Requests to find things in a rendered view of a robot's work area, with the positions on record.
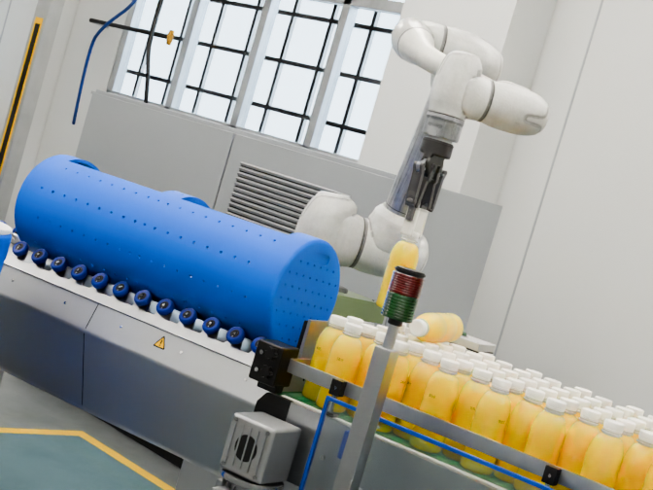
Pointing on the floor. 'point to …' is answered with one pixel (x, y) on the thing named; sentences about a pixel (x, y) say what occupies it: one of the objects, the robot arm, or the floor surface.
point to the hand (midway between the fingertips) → (414, 223)
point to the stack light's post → (365, 419)
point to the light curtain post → (26, 95)
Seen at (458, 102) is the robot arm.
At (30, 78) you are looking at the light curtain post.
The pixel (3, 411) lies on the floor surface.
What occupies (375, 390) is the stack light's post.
